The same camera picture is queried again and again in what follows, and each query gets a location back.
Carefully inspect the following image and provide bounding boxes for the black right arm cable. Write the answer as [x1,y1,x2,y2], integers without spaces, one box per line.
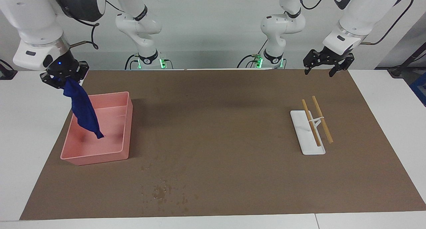
[69,0,111,51]

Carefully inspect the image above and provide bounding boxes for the black base cable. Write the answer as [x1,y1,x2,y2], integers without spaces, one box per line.
[237,39,269,69]
[124,54,140,70]

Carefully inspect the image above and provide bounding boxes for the blue box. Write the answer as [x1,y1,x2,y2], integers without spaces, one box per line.
[409,72,426,107]

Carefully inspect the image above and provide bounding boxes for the brown table mat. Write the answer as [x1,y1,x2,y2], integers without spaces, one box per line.
[19,69,426,220]

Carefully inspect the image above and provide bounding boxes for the black clamp device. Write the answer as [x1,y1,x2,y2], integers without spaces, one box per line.
[0,59,18,80]

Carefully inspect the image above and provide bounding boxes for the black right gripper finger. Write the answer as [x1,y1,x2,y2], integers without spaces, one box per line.
[40,71,66,90]
[75,61,90,82]

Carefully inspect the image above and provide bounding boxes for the pink plastic bin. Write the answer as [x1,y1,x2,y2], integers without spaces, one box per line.
[60,92,133,166]

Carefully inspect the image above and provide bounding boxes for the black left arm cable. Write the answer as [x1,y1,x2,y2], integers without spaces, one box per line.
[361,0,415,46]

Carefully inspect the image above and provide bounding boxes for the black right base cable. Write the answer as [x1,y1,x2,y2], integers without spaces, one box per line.
[124,54,140,70]

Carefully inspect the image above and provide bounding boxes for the black tripod leg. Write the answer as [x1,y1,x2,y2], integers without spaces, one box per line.
[388,43,426,78]

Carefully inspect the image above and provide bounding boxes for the black left base cable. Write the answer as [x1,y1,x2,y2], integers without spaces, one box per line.
[237,39,269,69]

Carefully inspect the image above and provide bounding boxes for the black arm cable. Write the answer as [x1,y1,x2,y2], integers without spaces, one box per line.
[69,0,111,51]
[361,0,415,46]

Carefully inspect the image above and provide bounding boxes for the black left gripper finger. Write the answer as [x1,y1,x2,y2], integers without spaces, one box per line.
[303,49,322,76]
[328,53,355,78]

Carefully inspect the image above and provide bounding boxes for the blue towel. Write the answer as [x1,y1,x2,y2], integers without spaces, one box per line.
[63,77,105,140]

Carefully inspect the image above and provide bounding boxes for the wooden rack rod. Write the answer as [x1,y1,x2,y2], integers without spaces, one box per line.
[312,96,334,144]
[302,99,322,147]

